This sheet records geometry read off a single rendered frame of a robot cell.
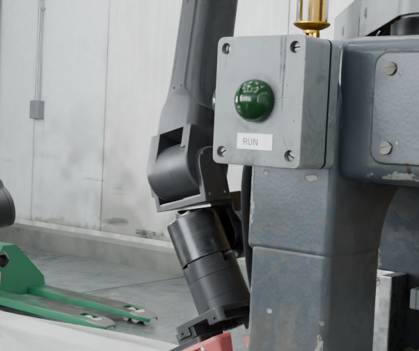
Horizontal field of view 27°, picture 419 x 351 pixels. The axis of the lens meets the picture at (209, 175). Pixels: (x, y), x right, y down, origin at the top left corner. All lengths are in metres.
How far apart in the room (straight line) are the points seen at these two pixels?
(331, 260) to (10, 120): 8.64
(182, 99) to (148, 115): 6.87
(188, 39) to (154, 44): 6.84
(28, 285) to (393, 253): 5.64
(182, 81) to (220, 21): 0.09
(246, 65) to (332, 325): 0.20
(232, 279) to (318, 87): 0.34
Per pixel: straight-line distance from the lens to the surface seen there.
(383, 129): 0.61
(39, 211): 8.88
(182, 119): 0.91
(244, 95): 0.59
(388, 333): 0.81
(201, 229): 0.89
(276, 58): 0.60
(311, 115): 0.59
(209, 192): 0.89
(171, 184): 0.91
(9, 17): 9.34
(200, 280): 0.89
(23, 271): 6.38
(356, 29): 0.97
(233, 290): 0.88
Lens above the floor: 1.26
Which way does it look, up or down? 3 degrees down
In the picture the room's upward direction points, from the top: 3 degrees clockwise
